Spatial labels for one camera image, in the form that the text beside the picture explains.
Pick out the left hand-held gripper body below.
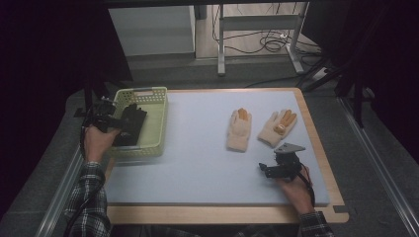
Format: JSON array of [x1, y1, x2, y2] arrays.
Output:
[[86, 97, 130, 133]]

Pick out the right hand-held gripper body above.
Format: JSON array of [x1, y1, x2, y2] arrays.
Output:
[[273, 142, 306, 182]]

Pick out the black glove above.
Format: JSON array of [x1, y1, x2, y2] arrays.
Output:
[[113, 103, 148, 147]]

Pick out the beige glove with orange fingers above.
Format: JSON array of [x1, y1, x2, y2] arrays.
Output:
[[257, 109, 298, 148], [225, 108, 253, 153]]

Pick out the light green plastic basket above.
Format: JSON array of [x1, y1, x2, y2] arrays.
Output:
[[107, 86, 169, 159]]

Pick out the person's left hand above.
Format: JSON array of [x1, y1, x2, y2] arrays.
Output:
[[83, 125, 122, 163]]

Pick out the person's right hand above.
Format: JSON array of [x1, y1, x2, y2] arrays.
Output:
[[276, 165, 315, 215]]

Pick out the light blue table mat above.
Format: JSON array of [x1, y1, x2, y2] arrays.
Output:
[[104, 90, 331, 207]]

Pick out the white cabinet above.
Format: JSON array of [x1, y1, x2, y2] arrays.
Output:
[[108, 4, 198, 57]]

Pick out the black tripod stand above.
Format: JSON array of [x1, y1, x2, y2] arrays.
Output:
[[302, 6, 377, 129]]

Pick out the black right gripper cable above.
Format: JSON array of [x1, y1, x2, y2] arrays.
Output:
[[296, 163, 316, 207]]

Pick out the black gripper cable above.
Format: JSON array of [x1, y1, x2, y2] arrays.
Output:
[[64, 177, 107, 237], [296, 163, 316, 207]]

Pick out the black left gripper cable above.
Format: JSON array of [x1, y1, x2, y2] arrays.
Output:
[[64, 177, 107, 237]]

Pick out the aluminium rail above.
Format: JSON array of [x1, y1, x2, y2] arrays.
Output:
[[338, 96, 419, 237], [35, 147, 84, 237]]

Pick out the black floor cables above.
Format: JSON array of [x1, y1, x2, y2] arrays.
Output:
[[211, 3, 323, 56]]

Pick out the grey metal desk frame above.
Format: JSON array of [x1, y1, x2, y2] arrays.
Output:
[[216, 2, 310, 77]]

